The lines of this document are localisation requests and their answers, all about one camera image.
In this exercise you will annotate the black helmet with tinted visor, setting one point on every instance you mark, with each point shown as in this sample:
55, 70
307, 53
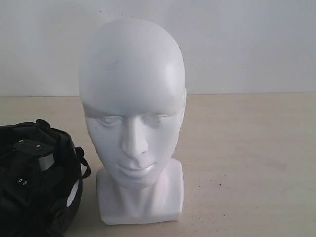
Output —
70, 169

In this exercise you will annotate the white mannequin head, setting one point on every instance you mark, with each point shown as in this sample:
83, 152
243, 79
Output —
132, 89

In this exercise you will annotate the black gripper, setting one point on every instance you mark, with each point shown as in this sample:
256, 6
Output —
26, 179

